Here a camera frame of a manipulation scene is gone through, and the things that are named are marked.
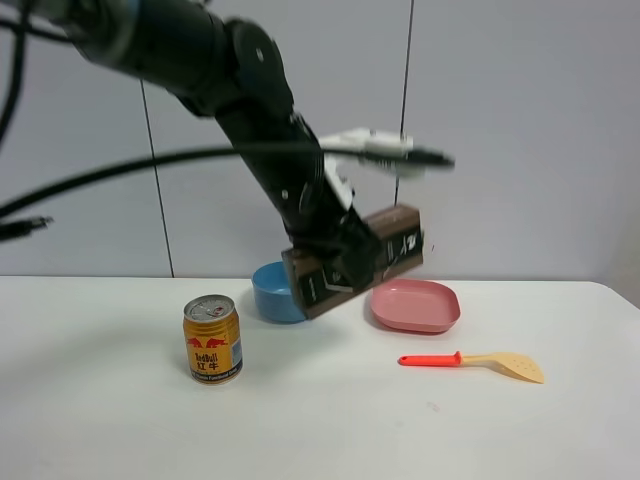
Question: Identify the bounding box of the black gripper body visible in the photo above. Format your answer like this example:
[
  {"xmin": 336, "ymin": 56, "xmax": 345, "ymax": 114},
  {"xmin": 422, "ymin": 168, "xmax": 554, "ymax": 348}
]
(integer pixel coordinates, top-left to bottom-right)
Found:
[{"xmin": 284, "ymin": 170, "xmax": 382, "ymax": 290}]

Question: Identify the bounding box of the brown cardboard box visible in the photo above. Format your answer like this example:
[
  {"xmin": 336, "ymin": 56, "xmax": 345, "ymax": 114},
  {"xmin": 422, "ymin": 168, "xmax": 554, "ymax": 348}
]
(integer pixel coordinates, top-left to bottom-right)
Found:
[{"xmin": 282, "ymin": 204, "xmax": 424, "ymax": 319}]

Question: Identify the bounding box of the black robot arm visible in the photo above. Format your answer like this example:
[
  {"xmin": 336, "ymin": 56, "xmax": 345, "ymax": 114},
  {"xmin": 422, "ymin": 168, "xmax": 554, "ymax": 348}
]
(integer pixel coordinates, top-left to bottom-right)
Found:
[{"xmin": 33, "ymin": 0, "xmax": 381, "ymax": 289}]

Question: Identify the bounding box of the blue plastic bowl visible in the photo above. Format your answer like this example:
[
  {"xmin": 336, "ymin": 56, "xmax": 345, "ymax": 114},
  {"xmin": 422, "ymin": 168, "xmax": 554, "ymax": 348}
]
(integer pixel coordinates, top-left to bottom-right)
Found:
[{"xmin": 251, "ymin": 261, "xmax": 306, "ymax": 324}]

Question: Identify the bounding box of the pink plastic plate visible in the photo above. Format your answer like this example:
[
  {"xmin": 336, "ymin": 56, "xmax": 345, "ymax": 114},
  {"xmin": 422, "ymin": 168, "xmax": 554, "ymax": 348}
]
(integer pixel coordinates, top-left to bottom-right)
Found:
[{"xmin": 370, "ymin": 278, "xmax": 461, "ymax": 335}]

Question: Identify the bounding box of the gold Red Bull can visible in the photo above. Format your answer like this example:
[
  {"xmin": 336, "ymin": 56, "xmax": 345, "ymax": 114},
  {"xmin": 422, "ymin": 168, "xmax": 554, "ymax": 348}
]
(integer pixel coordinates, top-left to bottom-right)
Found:
[{"xmin": 183, "ymin": 294, "xmax": 243, "ymax": 385}]

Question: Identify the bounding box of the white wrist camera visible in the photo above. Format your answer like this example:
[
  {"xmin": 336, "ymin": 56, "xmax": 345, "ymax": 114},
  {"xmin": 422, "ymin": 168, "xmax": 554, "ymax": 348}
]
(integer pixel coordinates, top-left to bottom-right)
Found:
[{"xmin": 319, "ymin": 128, "xmax": 427, "ymax": 179}]

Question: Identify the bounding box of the black cable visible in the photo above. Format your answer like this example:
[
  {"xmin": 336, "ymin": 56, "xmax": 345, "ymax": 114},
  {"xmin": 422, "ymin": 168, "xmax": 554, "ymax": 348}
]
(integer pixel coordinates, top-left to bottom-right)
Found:
[{"xmin": 0, "ymin": 142, "xmax": 456, "ymax": 221}]

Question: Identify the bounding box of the orange handled yellow spatula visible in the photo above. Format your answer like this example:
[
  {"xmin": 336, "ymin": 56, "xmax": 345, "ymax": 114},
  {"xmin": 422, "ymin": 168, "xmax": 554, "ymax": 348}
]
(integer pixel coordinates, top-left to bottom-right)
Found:
[{"xmin": 398, "ymin": 351, "xmax": 545, "ymax": 384}]

